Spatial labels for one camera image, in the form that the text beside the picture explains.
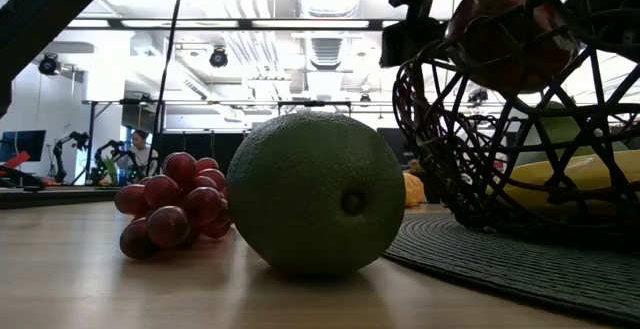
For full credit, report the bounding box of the red pomegranate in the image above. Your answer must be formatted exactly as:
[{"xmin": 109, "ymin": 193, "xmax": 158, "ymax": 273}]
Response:
[{"xmin": 443, "ymin": 0, "xmax": 581, "ymax": 95}]

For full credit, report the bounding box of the green pear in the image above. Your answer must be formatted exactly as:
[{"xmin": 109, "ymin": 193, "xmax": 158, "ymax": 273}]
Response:
[{"xmin": 514, "ymin": 101, "xmax": 631, "ymax": 168}]

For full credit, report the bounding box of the black wire mesh basket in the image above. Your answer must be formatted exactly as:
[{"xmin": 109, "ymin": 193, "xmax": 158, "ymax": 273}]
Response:
[{"xmin": 392, "ymin": 0, "xmax": 640, "ymax": 233}]

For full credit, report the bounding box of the green avocado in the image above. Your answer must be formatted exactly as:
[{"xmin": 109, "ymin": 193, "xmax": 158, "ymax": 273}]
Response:
[{"xmin": 226, "ymin": 111, "xmax": 407, "ymax": 276}]

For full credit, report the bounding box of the yellow banana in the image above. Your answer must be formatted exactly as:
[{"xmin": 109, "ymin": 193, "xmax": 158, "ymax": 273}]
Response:
[{"xmin": 487, "ymin": 149, "xmax": 640, "ymax": 213}]

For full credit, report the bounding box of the red grape bunch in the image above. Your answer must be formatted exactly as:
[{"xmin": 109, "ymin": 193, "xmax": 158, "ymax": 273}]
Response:
[{"xmin": 113, "ymin": 151, "xmax": 232, "ymax": 261}]

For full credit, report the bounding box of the black ceiling spotlight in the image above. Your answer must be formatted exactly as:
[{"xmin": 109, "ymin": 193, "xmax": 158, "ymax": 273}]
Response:
[
  {"xmin": 208, "ymin": 47, "xmax": 230, "ymax": 69},
  {"xmin": 38, "ymin": 53, "xmax": 60, "ymax": 76}
]

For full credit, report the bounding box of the person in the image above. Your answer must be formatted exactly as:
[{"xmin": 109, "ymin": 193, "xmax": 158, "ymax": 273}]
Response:
[{"xmin": 127, "ymin": 128, "xmax": 160, "ymax": 178}]

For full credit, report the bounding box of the dark computer monitor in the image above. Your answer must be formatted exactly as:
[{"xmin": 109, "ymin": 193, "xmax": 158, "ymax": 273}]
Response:
[{"xmin": 0, "ymin": 129, "xmax": 47, "ymax": 164}]

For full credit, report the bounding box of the red flat object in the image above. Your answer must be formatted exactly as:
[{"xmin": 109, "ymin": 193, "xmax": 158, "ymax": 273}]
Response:
[{"xmin": 0, "ymin": 151, "xmax": 32, "ymax": 171}]

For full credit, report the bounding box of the background metal gantry frame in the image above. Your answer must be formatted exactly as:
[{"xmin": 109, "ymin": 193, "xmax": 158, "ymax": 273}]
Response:
[{"xmin": 82, "ymin": 97, "xmax": 354, "ymax": 185}]

